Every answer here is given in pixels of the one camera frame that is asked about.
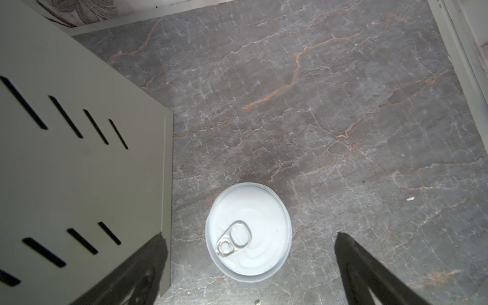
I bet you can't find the grey metal cabinet box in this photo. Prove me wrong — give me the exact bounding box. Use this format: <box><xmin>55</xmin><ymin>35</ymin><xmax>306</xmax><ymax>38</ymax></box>
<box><xmin>1</xmin><ymin>1</ymin><xmax>172</xmax><ymax>304</ymax></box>

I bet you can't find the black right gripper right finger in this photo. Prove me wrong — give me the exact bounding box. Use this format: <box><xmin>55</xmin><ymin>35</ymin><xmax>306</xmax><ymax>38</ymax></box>
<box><xmin>334</xmin><ymin>232</ymin><xmax>428</xmax><ymax>304</ymax></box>

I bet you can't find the yellow label can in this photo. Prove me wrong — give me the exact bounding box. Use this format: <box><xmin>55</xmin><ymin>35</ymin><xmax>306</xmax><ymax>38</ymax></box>
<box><xmin>205</xmin><ymin>182</ymin><xmax>292</xmax><ymax>283</ymax></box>

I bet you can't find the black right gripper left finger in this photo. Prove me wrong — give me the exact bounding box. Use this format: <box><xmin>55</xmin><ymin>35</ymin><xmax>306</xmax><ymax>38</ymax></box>
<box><xmin>72</xmin><ymin>234</ymin><xmax>169</xmax><ymax>304</ymax></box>

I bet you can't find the aluminium corner frame right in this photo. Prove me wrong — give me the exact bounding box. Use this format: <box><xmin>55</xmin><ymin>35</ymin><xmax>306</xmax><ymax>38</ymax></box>
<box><xmin>428</xmin><ymin>0</ymin><xmax>487</xmax><ymax>147</ymax></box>

